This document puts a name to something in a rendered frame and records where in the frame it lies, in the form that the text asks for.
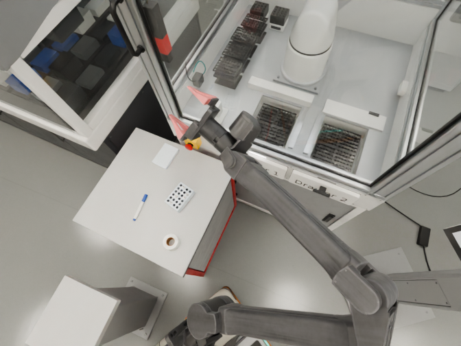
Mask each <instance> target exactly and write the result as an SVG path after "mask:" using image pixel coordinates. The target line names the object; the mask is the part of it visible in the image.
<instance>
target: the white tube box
mask: <svg viewBox="0 0 461 346"><path fill-rule="evenodd" d="M183 185H184V186H185V188H184V189H183V188H182V186H183ZM186 193H188V194H189V195H188V196H187V195H186ZM194 194H195V192H194V191H193V190H192V189H191V188H189V187H187V186H186V185H185V184H184V183H182V182H180V183H179V184H178V186H177V187H176V188H175V189H174V191H173V192H172V193H171V194H170V195H169V196H168V197H167V199H166V200H165V201H164V202H165V203H166V204H168V205H169V206H170V207H171V208H173V209H174V210H176V211H177V212H178V213H180V212H181V211H182V209H183V208H184V207H185V205H186V204H187V203H188V202H189V201H190V199H191V198H192V197H193V195H194ZM175 195H177V196H178V197H177V198H176V197H175ZM183 196H186V199H184V198H183ZM170 201H172V202H173V203H172V204H170V203H169V202H170Z"/></svg>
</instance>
